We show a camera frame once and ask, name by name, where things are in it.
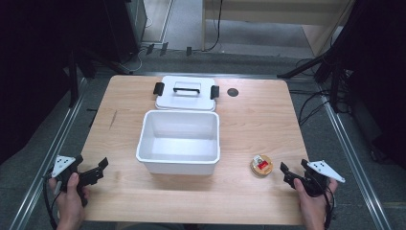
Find person's left hand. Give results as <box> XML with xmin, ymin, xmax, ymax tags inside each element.
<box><xmin>48</xmin><ymin>172</ymin><xmax>91</xmax><ymax>224</ymax></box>

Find black tripod stand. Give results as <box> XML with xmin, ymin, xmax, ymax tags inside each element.
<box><xmin>65</xmin><ymin>47</ymin><xmax>132</xmax><ymax>109</ymax></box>
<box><xmin>276</xmin><ymin>30</ymin><xmax>355</xmax><ymax>113</ymax></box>

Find round gold tin red label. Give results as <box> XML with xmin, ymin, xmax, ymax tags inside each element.
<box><xmin>249</xmin><ymin>154</ymin><xmax>275</xmax><ymax>177</ymax></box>

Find white floor cable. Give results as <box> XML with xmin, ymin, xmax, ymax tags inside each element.
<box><xmin>125</xmin><ymin>47</ymin><xmax>144</xmax><ymax>73</ymax></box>

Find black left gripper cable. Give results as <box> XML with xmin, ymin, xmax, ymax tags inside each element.
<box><xmin>42</xmin><ymin>173</ymin><xmax>62</xmax><ymax>230</ymax></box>

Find person's right hand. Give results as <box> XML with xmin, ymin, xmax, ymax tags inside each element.
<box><xmin>293</xmin><ymin>177</ymin><xmax>339</xmax><ymax>230</ymax></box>

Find black hanging cable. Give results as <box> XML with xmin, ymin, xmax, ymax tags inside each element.
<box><xmin>205</xmin><ymin>0</ymin><xmax>224</xmax><ymax>53</ymax></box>

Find white plastic storage box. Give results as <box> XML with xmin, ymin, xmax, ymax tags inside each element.
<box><xmin>135</xmin><ymin>109</ymin><xmax>221</xmax><ymax>176</ymax></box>

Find dark cabinet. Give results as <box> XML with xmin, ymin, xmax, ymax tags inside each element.
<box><xmin>103</xmin><ymin>0</ymin><xmax>148</xmax><ymax>64</ymax></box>

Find aluminium floor rail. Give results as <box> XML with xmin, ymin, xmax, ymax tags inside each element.
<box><xmin>318</xmin><ymin>90</ymin><xmax>385</xmax><ymax>230</ymax></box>
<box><xmin>9</xmin><ymin>77</ymin><xmax>90</xmax><ymax>230</ymax></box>

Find white box lid black handle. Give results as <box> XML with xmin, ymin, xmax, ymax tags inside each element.
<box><xmin>152</xmin><ymin>75</ymin><xmax>221</xmax><ymax>112</ymax></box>

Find black curtain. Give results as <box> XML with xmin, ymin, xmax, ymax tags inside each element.
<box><xmin>0</xmin><ymin>0</ymin><xmax>111</xmax><ymax>166</ymax></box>
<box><xmin>331</xmin><ymin>0</ymin><xmax>406</xmax><ymax>169</ymax></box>

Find black floor cables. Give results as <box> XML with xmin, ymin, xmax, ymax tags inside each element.
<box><xmin>287</xmin><ymin>88</ymin><xmax>340</xmax><ymax>127</ymax></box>

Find light wooden furniture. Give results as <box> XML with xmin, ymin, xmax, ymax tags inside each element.
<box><xmin>201</xmin><ymin>0</ymin><xmax>356</xmax><ymax>58</ymax></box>

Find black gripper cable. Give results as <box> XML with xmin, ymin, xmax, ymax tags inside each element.
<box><xmin>314</xmin><ymin>176</ymin><xmax>337</xmax><ymax>230</ymax></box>
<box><xmin>42</xmin><ymin>173</ymin><xmax>62</xmax><ymax>230</ymax></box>

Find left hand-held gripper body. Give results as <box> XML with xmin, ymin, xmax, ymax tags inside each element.
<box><xmin>51</xmin><ymin>155</ymin><xmax>105</xmax><ymax>207</ymax></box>

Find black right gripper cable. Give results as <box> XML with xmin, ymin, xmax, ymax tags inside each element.
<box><xmin>314</xmin><ymin>176</ymin><xmax>337</xmax><ymax>230</ymax></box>

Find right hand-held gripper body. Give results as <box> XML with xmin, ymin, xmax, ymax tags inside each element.
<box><xmin>282</xmin><ymin>160</ymin><xmax>347</xmax><ymax>197</ymax></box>

